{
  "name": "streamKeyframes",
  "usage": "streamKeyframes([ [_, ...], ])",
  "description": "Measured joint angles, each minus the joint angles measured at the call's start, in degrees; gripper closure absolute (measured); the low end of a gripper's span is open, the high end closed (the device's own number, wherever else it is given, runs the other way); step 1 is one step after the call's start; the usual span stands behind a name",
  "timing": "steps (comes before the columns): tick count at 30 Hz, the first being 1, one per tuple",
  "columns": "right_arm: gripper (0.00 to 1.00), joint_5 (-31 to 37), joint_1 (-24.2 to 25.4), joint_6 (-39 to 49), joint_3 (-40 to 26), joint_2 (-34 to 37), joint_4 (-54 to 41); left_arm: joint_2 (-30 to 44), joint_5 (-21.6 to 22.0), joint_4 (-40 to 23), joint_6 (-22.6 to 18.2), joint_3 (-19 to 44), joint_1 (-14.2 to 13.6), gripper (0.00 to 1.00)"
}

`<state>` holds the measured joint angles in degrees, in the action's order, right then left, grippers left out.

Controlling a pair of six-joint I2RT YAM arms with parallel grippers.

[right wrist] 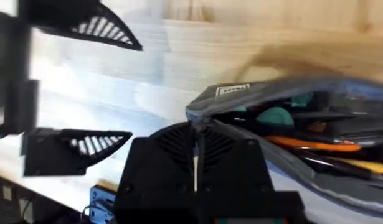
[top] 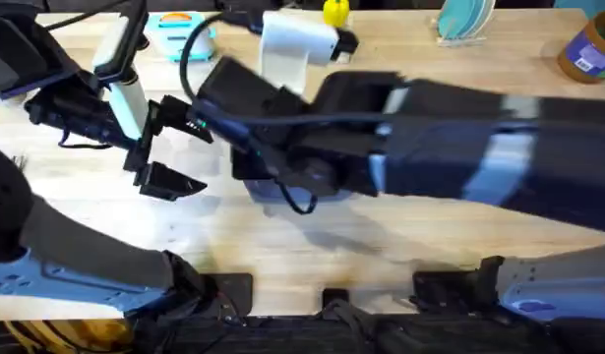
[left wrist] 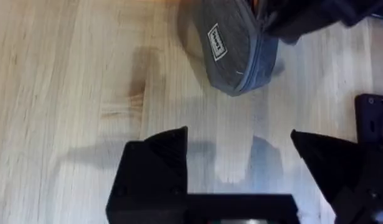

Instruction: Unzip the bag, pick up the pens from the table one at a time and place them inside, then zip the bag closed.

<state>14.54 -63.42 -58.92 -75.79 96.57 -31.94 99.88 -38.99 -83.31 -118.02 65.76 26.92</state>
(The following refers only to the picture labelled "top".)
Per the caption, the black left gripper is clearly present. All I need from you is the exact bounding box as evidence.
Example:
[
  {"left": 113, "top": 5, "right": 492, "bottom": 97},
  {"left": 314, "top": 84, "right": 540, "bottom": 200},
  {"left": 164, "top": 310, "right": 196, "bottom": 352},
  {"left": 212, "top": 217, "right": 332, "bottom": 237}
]
[{"left": 25, "top": 72, "right": 215, "bottom": 203}]

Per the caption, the turquoise box with orange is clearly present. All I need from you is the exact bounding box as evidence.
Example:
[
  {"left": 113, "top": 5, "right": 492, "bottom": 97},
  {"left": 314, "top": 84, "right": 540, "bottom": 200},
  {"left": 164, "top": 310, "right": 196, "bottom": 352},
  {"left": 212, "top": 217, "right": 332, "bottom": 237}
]
[{"left": 145, "top": 11, "right": 217, "bottom": 64}]

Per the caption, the left wrist upright plate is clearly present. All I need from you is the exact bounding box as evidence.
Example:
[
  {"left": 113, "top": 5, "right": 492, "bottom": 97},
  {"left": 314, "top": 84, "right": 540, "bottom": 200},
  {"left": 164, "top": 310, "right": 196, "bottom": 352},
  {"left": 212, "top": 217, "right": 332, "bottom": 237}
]
[{"left": 91, "top": 0, "right": 151, "bottom": 84}]

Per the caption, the yellow toy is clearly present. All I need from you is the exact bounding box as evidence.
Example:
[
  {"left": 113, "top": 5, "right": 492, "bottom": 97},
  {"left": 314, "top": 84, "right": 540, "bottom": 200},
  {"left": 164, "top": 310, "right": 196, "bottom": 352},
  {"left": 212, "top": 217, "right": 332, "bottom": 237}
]
[{"left": 323, "top": 0, "right": 351, "bottom": 29}]

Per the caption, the yellow object below table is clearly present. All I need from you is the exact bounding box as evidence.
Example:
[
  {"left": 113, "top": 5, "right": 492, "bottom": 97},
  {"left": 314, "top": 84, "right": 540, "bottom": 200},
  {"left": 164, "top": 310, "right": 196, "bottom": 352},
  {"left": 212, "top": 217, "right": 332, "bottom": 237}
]
[{"left": 2, "top": 319, "right": 136, "bottom": 354}]

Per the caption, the clear plate stand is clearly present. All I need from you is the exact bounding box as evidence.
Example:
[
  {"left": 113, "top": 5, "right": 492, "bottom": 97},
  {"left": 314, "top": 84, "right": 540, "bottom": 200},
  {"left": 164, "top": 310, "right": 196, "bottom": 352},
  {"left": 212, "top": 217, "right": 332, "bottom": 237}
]
[{"left": 429, "top": 17, "right": 486, "bottom": 48}]

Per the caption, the teal plate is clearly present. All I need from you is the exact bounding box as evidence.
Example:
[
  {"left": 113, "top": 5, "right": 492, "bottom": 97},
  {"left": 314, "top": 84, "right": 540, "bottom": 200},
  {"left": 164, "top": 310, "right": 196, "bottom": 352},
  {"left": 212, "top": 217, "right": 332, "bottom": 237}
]
[{"left": 437, "top": 0, "right": 498, "bottom": 40}]

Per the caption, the brown tub with blue label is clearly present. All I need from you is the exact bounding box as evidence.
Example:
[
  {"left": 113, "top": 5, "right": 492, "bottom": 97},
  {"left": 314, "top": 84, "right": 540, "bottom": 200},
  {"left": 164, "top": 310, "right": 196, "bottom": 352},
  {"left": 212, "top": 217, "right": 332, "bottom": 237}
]
[{"left": 556, "top": 8, "right": 605, "bottom": 85}]

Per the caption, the teal object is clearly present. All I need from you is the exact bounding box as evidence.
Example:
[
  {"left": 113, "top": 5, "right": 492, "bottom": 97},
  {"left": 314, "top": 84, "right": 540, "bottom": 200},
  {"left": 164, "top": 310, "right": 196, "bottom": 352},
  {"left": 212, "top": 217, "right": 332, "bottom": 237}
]
[{"left": 552, "top": 0, "right": 605, "bottom": 20}]

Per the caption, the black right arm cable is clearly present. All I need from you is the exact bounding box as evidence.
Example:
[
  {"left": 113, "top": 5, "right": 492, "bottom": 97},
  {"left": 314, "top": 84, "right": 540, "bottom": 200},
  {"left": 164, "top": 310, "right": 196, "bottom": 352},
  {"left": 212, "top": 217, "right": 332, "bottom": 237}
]
[{"left": 178, "top": 12, "right": 396, "bottom": 127}]

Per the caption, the black rail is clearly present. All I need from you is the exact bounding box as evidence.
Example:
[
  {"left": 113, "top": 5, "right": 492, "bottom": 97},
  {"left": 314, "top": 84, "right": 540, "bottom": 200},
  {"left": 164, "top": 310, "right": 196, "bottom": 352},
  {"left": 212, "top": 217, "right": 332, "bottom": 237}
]
[{"left": 129, "top": 272, "right": 605, "bottom": 354}]

